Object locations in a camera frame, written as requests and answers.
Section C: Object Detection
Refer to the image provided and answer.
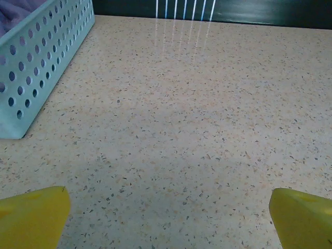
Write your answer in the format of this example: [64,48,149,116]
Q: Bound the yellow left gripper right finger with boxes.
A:
[269,187,332,249]

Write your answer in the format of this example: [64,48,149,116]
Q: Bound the light blue perforated plastic basket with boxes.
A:
[0,0,96,140]

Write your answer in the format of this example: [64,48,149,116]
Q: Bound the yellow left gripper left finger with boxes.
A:
[0,186,72,249]

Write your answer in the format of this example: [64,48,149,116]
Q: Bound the purple t-shirt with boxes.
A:
[0,0,52,39]

